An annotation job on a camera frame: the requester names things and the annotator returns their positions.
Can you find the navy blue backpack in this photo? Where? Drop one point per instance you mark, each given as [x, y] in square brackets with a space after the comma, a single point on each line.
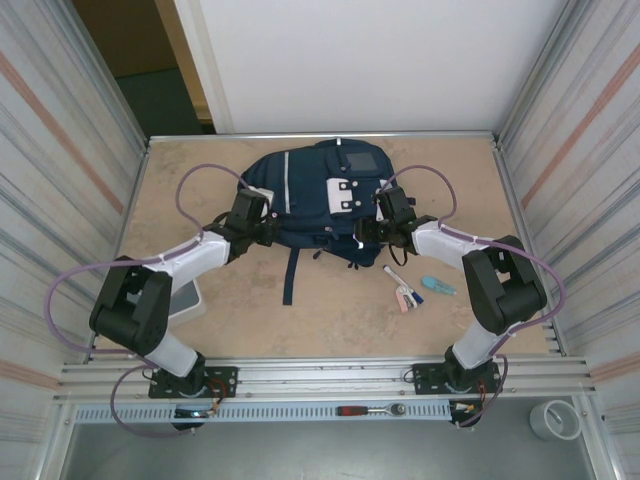
[310, 200]

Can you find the white marker blue cap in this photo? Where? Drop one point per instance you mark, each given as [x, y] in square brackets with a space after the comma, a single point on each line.
[395, 274]

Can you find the light blue correction tape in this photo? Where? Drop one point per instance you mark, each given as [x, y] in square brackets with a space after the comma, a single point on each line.
[435, 284]

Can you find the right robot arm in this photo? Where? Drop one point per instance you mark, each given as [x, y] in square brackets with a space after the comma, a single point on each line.
[505, 285]

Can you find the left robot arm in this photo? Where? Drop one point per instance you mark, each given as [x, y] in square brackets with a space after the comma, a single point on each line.
[135, 310]

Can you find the white grey box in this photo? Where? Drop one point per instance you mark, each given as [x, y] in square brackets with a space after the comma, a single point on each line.
[192, 305]

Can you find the grey tape roll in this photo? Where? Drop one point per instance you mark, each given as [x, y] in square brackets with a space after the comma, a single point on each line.
[542, 422]

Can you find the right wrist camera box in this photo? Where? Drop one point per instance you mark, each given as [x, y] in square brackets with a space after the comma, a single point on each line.
[380, 215]

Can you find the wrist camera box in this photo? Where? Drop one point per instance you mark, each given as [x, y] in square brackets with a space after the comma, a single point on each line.
[264, 194]
[380, 215]

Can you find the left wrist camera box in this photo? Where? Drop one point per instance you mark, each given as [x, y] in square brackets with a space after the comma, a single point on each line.
[264, 194]

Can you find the aluminium table frame bar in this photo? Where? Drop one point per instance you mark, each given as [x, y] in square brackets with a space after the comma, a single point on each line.
[425, 135]

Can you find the aluminium mounting rail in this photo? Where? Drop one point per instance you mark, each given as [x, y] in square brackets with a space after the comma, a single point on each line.
[325, 375]

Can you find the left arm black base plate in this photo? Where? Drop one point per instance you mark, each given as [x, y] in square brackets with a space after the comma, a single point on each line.
[222, 382]

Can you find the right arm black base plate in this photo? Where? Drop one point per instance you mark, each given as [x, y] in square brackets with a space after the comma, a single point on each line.
[425, 380]

